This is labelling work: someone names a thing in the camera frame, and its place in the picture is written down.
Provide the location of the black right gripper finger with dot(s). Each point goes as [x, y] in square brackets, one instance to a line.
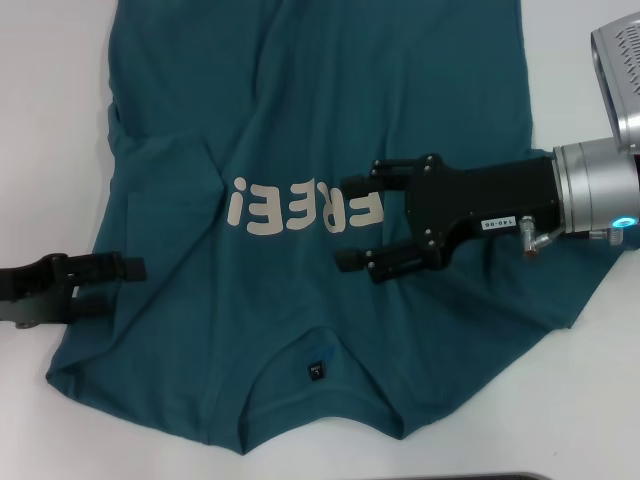
[357, 186]
[390, 262]

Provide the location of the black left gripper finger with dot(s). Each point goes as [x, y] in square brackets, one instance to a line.
[92, 305]
[130, 269]

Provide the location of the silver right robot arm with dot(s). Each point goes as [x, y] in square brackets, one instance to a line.
[595, 185]

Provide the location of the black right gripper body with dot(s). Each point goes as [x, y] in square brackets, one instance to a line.
[490, 195]

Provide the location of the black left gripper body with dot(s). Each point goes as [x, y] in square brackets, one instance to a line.
[35, 295]

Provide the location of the teal t-shirt with white print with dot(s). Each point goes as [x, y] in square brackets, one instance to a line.
[300, 100]

